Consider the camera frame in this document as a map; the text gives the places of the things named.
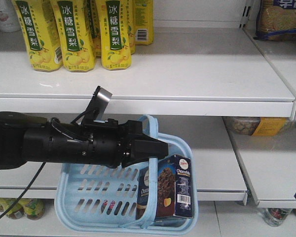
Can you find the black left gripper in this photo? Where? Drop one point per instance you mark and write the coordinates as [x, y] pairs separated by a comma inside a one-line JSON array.
[[109, 144]]

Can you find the dark blue chocolate cookie box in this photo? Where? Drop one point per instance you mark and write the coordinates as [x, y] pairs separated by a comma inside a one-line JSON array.
[[174, 192]]

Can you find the light blue plastic basket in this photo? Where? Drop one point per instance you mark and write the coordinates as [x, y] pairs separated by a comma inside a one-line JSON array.
[[94, 198]]

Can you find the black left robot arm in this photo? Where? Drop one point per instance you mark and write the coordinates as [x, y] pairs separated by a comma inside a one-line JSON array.
[[25, 138]]

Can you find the clear tub of cookies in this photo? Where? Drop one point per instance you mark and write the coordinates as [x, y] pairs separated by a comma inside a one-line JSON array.
[[258, 126]]

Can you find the white store shelving unit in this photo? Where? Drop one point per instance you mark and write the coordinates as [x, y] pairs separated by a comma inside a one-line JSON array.
[[204, 64]]

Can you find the yellow pear drink bottle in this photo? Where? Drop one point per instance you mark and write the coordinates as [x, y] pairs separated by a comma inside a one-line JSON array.
[[115, 44], [73, 27], [40, 34]]

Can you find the blue cracker package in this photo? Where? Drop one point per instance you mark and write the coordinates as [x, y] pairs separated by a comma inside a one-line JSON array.
[[276, 20]]

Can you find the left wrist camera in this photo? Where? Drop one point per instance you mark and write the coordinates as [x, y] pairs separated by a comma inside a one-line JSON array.
[[97, 105]]

